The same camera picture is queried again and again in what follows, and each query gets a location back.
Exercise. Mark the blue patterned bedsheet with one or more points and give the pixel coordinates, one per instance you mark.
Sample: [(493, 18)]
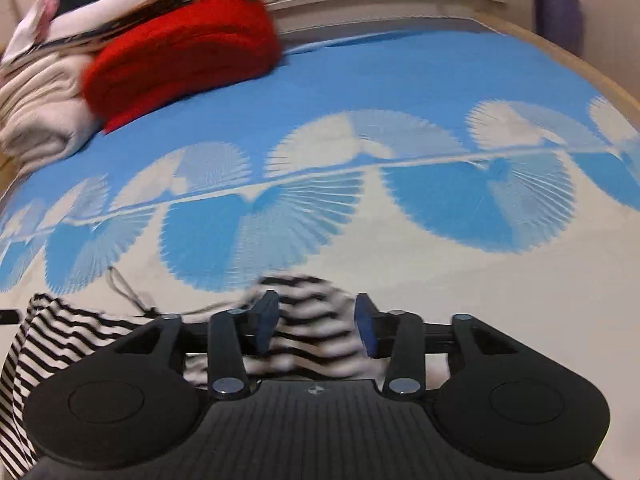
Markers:
[(400, 85)]

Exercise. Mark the white folded blankets stack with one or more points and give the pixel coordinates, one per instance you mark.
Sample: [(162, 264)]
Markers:
[(150, 10)]

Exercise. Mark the wooden bed frame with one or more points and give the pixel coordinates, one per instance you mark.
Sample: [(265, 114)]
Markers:
[(600, 85)]

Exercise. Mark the white folded cloth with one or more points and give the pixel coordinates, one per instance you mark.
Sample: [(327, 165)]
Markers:
[(125, 0)]

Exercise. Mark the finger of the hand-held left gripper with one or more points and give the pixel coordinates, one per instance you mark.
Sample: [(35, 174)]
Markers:
[(7, 317)]

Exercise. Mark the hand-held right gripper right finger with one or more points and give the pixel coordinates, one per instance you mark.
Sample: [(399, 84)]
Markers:
[(365, 329)]

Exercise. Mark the striped sweater with white vest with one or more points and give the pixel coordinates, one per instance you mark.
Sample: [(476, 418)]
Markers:
[(310, 330)]

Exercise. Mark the pink cloth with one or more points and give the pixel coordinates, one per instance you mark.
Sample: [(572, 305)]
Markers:
[(35, 15)]

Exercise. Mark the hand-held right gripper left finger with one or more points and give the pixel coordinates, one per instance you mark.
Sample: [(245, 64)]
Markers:
[(265, 321)]

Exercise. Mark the red folded blanket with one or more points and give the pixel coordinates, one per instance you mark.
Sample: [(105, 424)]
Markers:
[(190, 55)]

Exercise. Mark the purple board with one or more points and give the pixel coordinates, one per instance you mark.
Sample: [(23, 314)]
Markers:
[(559, 22)]

